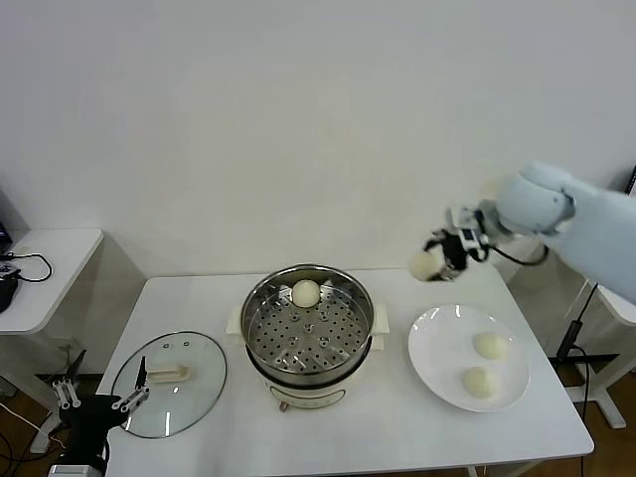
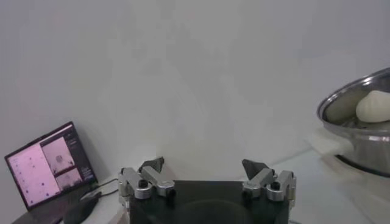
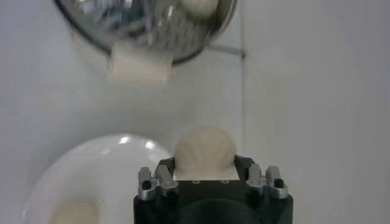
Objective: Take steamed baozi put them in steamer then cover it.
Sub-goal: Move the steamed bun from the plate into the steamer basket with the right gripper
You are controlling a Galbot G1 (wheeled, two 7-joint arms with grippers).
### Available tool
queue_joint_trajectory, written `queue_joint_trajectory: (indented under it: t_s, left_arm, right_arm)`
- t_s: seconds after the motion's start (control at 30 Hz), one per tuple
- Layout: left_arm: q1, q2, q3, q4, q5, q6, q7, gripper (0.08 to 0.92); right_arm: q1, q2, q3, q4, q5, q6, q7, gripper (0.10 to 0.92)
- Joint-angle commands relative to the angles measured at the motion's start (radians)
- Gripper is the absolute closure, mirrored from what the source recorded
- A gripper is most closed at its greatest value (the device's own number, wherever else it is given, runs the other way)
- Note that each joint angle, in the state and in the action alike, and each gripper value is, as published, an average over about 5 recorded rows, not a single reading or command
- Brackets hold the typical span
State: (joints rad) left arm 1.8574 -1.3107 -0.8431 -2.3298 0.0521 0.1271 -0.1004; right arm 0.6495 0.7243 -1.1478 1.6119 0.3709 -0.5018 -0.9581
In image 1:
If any black cable with adapter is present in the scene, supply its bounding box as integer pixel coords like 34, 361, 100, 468
554, 282, 597, 428

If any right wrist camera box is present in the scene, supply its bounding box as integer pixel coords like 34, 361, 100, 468
459, 226, 492, 252

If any black rounded device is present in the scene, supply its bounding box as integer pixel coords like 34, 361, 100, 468
0, 277, 21, 314

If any white steamed baozi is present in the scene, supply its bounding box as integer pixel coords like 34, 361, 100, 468
471, 331, 510, 360
290, 279, 320, 308
407, 250, 441, 283
460, 366, 501, 400

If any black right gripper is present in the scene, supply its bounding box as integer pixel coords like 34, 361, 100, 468
423, 200, 499, 284

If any white floor cable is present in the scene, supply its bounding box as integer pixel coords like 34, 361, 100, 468
0, 399, 64, 448

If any round glass pot lid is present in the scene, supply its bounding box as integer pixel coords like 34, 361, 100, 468
109, 331, 229, 438

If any cream electric cooking pot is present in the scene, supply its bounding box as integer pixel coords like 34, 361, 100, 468
245, 332, 388, 413

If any thin black looped cable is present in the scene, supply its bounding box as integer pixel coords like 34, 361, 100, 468
0, 251, 54, 283

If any perforated steel steamer basket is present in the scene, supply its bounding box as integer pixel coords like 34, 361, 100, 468
227, 264, 392, 387

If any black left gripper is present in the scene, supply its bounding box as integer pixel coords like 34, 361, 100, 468
51, 348, 152, 467

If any large white plate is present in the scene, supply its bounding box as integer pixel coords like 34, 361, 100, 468
407, 303, 532, 413

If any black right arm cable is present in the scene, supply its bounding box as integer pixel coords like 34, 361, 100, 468
489, 242, 551, 267

